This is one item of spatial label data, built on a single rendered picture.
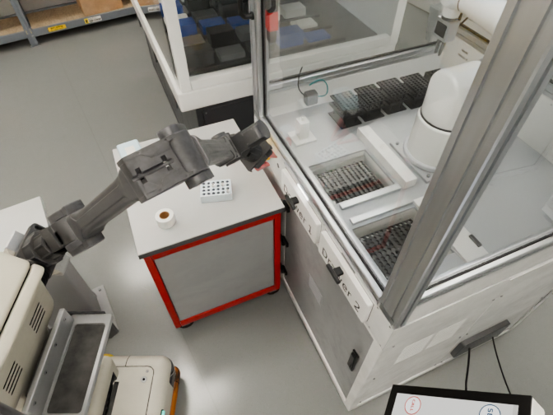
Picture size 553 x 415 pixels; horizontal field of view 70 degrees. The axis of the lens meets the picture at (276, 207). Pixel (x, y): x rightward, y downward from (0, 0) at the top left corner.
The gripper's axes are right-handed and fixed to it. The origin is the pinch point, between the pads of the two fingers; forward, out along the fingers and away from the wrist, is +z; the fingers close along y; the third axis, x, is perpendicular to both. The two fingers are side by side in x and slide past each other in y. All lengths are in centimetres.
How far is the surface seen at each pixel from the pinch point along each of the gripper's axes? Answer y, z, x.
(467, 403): 4, -12, -81
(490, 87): 44, -43, -49
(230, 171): -26.0, 26.0, 29.5
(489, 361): -15, 124, -90
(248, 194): -24.7, 24.7, 13.8
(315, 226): -7.0, 15.0, -21.0
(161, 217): -49, 0, 20
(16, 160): -160, 28, 184
